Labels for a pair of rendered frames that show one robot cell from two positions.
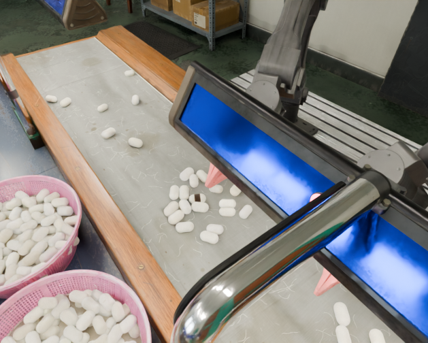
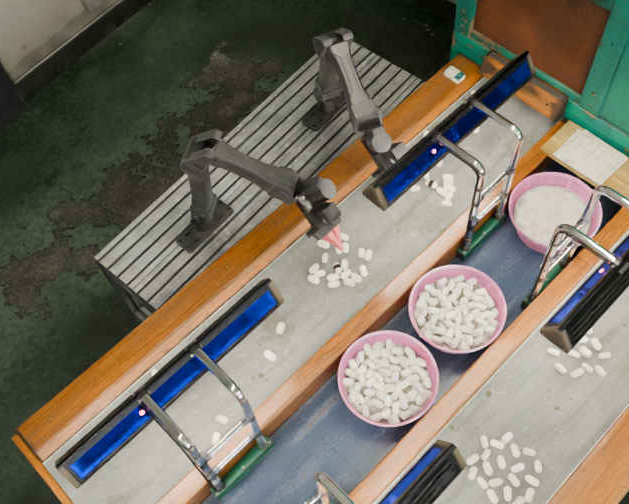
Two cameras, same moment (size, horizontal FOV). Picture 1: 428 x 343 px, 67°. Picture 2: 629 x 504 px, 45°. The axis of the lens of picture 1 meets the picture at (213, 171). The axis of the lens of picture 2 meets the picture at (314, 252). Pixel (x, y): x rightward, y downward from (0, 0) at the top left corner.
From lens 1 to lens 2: 1.85 m
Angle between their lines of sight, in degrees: 53
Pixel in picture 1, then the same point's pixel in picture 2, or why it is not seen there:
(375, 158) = (376, 141)
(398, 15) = not seen: outside the picture
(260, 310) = (408, 225)
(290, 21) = (258, 166)
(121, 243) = (386, 300)
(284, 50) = (280, 174)
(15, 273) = (415, 363)
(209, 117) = (396, 185)
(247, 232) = (358, 236)
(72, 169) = (325, 360)
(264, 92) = (325, 185)
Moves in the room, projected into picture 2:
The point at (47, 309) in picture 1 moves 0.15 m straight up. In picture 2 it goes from (431, 334) to (435, 311)
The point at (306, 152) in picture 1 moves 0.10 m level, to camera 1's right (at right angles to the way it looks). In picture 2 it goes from (422, 150) to (414, 120)
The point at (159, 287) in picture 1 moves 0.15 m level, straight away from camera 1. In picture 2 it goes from (410, 271) to (364, 294)
